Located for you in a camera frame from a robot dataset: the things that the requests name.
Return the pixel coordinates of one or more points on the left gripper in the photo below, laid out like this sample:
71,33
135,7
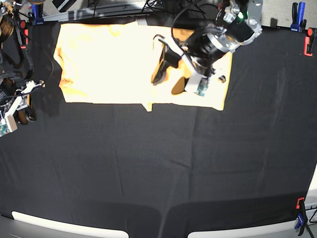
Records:
200,76

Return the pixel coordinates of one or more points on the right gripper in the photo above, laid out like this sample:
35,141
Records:
20,109

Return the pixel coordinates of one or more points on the yellow t-shirt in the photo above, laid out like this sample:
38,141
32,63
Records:
113,64

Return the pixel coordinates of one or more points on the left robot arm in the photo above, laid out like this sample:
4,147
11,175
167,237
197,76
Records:
238,23

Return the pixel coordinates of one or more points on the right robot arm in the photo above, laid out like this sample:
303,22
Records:
16,85

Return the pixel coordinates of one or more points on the red black clamp left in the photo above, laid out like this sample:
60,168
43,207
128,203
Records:
22,33

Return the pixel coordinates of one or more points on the red black clamp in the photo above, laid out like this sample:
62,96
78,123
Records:
309,41
22,33

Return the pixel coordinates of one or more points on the blue clamp top left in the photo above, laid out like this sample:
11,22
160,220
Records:
35,11

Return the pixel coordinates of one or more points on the black table cloth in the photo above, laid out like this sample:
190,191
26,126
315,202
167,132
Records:
177,169

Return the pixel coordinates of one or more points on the blue clamp top right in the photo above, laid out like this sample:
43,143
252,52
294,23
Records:
298,21

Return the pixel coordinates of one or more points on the red black clamp right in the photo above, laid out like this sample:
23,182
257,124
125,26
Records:
309,41

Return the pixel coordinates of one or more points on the red blue clamp bottom right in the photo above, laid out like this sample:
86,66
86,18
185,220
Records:
301,216

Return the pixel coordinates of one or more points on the grey camera stand base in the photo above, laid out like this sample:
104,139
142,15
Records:
141,21

